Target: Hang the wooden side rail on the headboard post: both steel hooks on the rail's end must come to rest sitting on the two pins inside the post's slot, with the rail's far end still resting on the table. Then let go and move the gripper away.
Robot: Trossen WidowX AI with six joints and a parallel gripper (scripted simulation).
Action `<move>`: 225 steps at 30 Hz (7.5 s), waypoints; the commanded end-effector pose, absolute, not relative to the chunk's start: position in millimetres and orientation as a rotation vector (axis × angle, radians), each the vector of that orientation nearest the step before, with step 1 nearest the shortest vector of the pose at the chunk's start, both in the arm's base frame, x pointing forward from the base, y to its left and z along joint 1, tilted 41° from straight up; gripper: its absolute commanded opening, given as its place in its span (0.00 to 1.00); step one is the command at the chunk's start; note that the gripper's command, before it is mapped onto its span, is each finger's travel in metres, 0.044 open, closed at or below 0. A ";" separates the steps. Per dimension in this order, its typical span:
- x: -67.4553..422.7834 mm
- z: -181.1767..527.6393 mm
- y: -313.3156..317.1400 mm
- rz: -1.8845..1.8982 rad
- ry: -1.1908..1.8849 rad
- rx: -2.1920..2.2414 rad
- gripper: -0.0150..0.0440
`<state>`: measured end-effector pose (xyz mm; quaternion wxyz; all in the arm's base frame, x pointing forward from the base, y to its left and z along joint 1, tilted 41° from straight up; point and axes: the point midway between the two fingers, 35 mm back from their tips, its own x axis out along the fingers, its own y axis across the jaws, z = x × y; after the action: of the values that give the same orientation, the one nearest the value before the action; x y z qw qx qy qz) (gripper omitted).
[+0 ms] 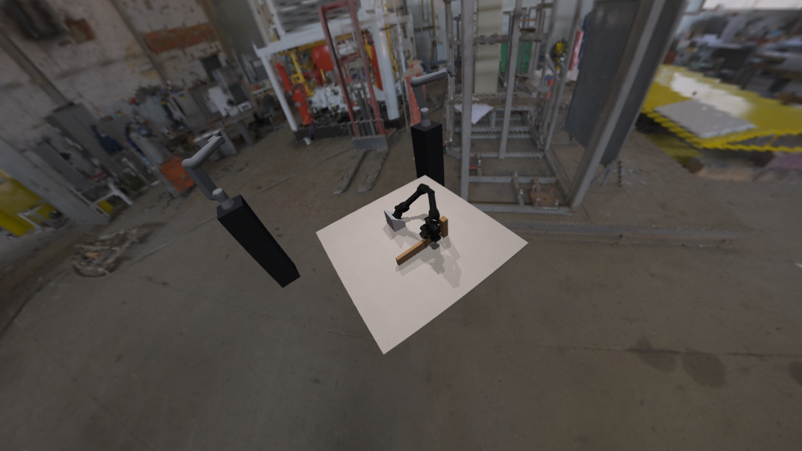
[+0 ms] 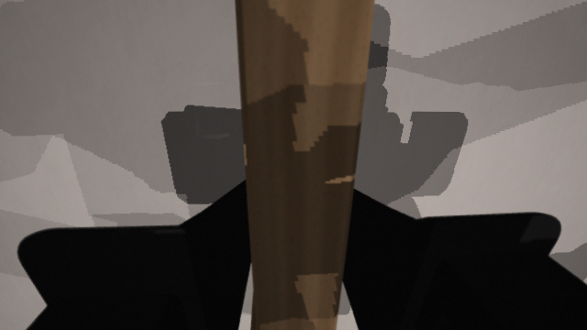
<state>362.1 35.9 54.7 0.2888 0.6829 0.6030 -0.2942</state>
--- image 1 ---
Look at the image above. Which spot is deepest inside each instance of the brown wooden board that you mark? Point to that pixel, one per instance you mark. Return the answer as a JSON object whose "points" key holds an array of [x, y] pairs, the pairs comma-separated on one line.
{"points": [[413, 250]]}

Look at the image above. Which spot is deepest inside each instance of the wooden post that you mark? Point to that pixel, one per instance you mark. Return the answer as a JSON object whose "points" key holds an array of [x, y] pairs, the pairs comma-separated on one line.
{"points": [[444, 226]]}

